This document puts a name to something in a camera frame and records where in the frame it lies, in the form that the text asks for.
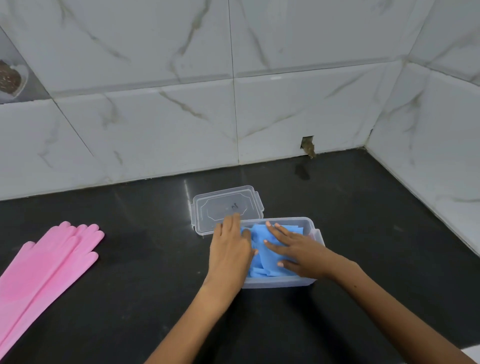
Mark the pink rubber glove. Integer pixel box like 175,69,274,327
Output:
0,221,87,361
0,223,106,361

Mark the person's right hand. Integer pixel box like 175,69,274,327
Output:
263,221,353,280

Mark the clear plastic box lid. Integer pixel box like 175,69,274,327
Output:
191,185,265,236

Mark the person's right forearm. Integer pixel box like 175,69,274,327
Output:
333,258,475,364

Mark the clear plastic box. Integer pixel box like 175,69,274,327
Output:
239,216,326,290

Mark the person's left forearm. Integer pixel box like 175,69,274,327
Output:
144,281,245,364

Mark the person's left hand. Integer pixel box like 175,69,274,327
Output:
204,212,259,297

